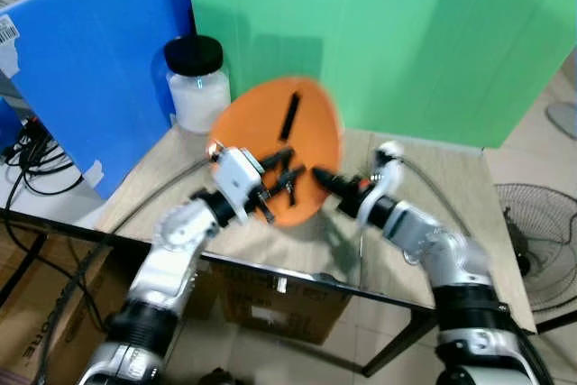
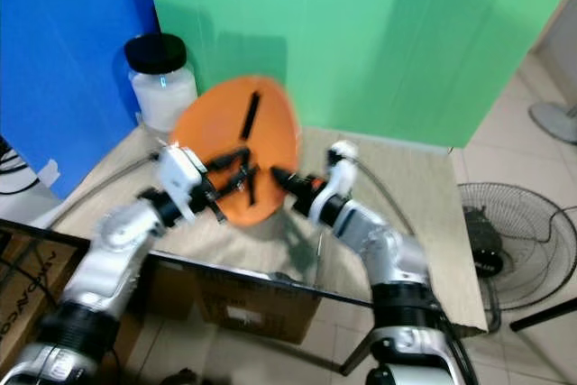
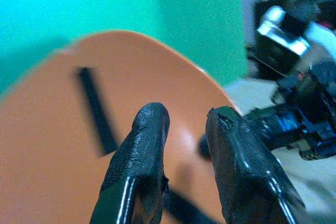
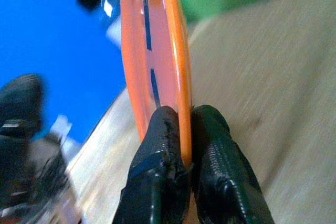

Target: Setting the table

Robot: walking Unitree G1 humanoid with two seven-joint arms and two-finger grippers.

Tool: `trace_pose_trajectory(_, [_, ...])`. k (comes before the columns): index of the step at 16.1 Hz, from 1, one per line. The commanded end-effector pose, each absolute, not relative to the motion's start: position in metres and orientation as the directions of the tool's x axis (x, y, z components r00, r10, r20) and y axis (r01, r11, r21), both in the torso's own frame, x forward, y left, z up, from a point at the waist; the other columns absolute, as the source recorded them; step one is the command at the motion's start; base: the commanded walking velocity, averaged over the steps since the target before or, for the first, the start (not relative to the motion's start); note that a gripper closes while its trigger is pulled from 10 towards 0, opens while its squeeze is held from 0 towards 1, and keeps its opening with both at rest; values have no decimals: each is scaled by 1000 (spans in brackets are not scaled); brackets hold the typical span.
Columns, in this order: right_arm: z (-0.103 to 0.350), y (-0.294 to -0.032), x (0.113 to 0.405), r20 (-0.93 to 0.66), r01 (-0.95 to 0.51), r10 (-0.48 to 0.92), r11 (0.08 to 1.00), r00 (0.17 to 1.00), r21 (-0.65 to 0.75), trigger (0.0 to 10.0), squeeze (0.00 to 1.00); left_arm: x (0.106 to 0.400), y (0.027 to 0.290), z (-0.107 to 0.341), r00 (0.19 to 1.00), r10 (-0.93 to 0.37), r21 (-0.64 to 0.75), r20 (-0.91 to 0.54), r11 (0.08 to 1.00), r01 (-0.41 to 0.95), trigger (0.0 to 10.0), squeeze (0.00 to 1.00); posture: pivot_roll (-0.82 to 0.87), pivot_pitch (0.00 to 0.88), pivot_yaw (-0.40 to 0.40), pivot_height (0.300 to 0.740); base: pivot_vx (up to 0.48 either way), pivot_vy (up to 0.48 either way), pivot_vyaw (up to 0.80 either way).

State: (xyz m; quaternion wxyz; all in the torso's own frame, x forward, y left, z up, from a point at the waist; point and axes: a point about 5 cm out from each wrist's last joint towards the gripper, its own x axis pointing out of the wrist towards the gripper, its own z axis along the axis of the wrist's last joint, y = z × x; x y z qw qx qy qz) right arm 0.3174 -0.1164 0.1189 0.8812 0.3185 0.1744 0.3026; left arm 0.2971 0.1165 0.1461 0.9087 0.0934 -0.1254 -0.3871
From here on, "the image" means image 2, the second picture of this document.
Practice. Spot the large brown cardboard box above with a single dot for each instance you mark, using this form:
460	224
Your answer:
36	304

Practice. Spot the green corrugated plastic panel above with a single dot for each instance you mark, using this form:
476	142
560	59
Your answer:
361	33

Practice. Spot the blue corrugated plastic panel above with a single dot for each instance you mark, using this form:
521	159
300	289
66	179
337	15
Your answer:
77	69

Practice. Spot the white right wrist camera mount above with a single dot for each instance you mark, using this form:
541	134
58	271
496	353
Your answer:
338	178

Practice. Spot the black metal table frame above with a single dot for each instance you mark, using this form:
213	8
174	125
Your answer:
356	349

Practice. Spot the clear jar with black lid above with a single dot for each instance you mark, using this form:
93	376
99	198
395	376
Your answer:
162	95

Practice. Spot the white floor fan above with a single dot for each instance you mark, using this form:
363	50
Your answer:
554	122

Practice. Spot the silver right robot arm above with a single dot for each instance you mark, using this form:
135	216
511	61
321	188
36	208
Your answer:
401	263

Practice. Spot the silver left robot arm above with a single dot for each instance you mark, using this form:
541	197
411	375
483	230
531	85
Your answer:
117	259

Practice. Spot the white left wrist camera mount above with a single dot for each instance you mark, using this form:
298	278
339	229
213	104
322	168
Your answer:
182	171

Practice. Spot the black slim utensil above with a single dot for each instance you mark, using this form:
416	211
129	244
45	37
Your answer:
251	116

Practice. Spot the orange round plate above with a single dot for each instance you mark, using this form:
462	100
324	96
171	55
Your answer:
216	119

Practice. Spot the brown cardboard box white label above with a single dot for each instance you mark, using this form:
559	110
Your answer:
257	308

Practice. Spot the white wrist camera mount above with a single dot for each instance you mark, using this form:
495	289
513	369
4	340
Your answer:
182	171
338	178

